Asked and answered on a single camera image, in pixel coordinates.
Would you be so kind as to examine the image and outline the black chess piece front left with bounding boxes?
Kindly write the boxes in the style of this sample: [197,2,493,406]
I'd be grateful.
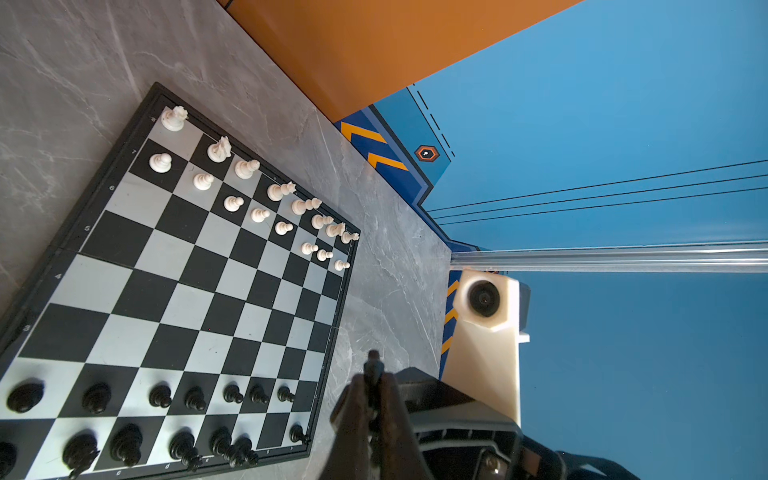
[169,430,203,472]

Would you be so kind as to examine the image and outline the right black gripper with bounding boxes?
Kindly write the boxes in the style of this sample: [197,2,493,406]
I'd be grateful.
[395,367,567,479]

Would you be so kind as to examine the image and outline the black pawn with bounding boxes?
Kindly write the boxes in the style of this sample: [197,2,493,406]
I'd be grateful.
[363,350,385,420]

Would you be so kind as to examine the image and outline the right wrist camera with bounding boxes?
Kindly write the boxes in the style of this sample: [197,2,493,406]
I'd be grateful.
[441,269,531,425]

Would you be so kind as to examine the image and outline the right aluminium corner post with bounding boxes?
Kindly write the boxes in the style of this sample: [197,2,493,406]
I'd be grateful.
[450,241,767,274]

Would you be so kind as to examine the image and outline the black chess piece front middle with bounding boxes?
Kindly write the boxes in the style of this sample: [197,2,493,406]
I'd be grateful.
[209,427,245,468]

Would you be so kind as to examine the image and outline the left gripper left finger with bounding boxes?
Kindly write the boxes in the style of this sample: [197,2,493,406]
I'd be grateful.
[320,374,370,479]

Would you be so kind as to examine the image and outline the black rook corner square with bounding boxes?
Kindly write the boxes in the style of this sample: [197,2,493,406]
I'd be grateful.
[0,442,17,480]

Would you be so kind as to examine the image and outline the black white chessboard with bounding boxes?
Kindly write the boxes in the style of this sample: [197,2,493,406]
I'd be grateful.
[1,84,360,479]

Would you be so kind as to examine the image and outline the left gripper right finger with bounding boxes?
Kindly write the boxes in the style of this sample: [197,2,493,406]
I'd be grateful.
[379,373,433,479]

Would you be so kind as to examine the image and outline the black chess piece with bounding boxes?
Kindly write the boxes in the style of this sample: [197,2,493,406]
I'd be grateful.
[234,436,259,467]
[169,430,203,472]
[209,427,245,468]

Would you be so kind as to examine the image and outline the black chess piece front right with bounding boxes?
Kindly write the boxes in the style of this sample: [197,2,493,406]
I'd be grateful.
[234,436,259,467]

